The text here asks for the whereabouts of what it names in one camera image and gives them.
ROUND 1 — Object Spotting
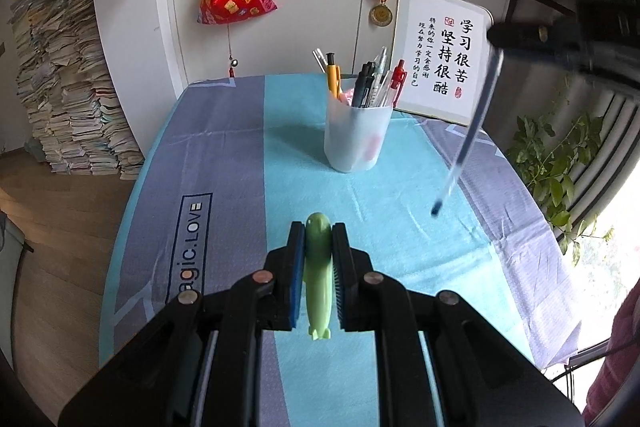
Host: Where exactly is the tall stack of books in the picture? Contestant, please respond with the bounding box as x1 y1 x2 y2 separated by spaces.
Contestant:
9 0 143 180

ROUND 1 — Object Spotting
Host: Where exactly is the red clicker pen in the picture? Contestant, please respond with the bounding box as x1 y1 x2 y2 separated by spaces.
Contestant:
390 60 408 108

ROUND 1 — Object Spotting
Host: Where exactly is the framed calligraphy sign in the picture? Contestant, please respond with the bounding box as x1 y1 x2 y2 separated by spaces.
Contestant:
392 0 494 126

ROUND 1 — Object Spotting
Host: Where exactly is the green potted plant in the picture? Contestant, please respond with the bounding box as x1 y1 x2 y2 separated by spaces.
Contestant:
504 78 616 266

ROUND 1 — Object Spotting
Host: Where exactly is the blue grey patterned tablecloth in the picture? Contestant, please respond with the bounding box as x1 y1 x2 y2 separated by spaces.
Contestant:
96 74 584 427

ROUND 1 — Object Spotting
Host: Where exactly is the white slim pen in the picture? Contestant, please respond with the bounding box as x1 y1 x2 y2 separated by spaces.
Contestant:
312 49 328 72

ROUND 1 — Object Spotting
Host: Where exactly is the clear gel pen white grip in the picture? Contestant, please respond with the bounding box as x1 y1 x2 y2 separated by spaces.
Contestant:
369 46 388 107

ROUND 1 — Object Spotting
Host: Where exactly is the orange black pen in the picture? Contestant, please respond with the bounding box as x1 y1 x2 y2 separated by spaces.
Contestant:
326 52 341 98

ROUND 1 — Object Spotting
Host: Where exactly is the translucent white pen cup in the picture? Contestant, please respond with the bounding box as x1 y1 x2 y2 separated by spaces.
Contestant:
323 94 393 173

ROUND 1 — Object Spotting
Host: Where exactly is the clear slim pen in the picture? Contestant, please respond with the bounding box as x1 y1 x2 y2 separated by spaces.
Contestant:
375 72 393 107

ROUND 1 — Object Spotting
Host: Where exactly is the green whale shaped highlighter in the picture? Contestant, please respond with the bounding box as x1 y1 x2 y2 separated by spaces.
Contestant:
303 212 333 340

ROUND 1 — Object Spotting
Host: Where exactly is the blue ink clear pen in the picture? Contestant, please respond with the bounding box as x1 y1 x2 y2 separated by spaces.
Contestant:
431 49 503 218

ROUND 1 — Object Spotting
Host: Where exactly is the person's right hand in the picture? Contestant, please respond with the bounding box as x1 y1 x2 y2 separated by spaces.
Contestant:
582 282 640 424

